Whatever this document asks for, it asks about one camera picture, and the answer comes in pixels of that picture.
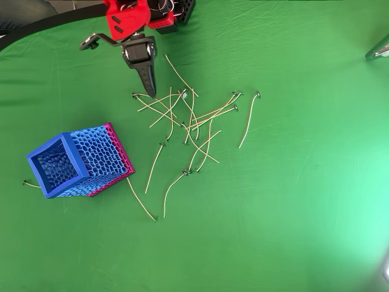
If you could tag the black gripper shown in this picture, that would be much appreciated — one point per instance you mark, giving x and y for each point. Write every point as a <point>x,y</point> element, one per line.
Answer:
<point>137,54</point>

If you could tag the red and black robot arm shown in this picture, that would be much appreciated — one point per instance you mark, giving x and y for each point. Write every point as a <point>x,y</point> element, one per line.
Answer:
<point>127,21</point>

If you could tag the blue and pink lattice box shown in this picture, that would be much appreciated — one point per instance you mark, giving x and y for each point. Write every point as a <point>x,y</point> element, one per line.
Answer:
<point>97,152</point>

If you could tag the dark grey clothed leg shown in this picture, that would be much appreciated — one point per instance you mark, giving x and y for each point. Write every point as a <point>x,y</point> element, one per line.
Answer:
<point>24,10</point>

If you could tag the green cloth with black rim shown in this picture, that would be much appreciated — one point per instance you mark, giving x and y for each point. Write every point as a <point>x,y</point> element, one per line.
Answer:
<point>273,197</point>

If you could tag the chrome stand tube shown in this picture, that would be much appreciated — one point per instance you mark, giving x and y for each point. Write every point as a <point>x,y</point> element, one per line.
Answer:
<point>378,50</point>

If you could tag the small camera board on bracket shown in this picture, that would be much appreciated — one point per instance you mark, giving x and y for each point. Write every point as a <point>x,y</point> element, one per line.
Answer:
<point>88,42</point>

